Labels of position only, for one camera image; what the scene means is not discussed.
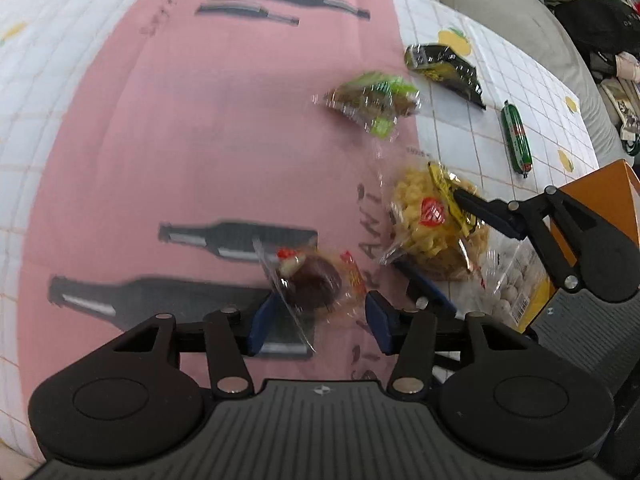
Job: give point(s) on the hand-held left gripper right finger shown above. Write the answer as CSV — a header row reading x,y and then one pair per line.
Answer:
x,y
380,322

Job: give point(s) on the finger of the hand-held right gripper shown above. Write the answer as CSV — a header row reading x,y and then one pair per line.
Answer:
x,y
500,215
430,292

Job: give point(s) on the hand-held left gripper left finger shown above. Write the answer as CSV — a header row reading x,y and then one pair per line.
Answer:
x,y
262,325

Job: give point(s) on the yellow noodle snack packet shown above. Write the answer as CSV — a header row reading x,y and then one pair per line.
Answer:
x,y
430,240

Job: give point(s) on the brown cookie snack packet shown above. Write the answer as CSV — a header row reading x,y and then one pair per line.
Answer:
x,y
310,280

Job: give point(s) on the clear white ball snack packet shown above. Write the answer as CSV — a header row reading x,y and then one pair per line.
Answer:
x,y
510,285

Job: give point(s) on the green sausage stick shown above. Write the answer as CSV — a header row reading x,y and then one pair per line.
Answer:
x,y
517,137

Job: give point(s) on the orange cardboard box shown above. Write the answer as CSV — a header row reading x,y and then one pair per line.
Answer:
x,y
610,180

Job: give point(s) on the black yellow snack packet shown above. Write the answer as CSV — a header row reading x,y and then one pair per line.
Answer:
x,y
450,70

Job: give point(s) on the green brown snack packet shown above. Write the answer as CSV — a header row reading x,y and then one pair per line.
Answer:
x,y
370,97

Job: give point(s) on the printed tote bag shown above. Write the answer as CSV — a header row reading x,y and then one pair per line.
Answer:
x,y
625,110

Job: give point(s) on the pink white cloth bundle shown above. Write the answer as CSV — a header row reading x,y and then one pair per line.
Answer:
x,y
627,65

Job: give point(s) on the beige sofa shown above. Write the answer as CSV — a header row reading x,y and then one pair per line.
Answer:
x,y
500,5

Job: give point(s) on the black backpack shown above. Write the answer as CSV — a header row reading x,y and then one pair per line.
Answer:
x,y
595,25

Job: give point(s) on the pink white printed tablecloth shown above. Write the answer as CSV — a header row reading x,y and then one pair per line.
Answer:
x,y
150,135

